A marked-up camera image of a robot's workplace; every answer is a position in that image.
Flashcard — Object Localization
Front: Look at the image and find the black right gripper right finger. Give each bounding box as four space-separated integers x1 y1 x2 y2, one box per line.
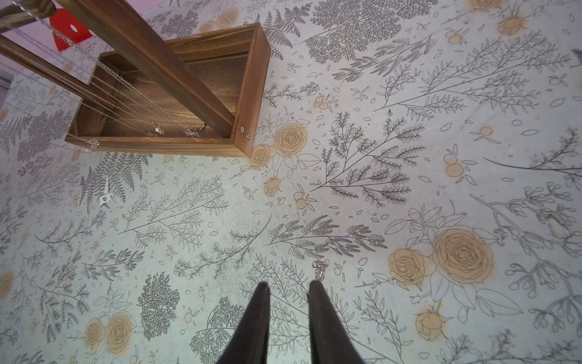
308 281 364 363

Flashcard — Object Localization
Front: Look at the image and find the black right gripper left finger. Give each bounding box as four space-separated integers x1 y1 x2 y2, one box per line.
218 282 271 363

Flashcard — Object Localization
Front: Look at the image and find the silver necklace chain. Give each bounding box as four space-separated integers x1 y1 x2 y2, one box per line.
311 258 330 282

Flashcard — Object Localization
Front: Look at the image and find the wooden jewelry display stand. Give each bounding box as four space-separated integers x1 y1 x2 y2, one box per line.
1 1 271 157

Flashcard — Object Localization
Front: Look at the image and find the silver hanging necklace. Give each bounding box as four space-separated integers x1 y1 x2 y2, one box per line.
0 22 165 137
8 0 208 137

